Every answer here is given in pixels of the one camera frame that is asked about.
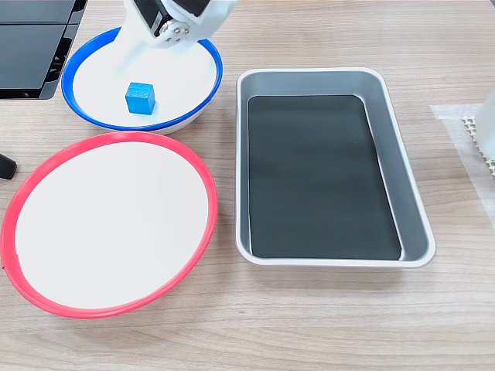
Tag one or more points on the blue cube block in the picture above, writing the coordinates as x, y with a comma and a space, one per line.
140, 99

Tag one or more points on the white dish blue rim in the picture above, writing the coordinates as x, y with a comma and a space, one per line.
185, 89

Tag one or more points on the white dish red rim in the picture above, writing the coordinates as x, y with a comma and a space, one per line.
112, 228

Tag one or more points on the black tray liner mat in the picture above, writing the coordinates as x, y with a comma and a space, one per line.
317, 178

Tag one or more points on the silver metal tray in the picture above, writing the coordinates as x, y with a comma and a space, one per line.
402, 174

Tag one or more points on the black glossy panel device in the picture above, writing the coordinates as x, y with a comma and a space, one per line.
27, 50

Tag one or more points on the black rounded object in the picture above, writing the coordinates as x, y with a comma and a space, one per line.
7, 166

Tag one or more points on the translucent plastic sheet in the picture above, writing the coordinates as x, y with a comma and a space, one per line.
470, 181

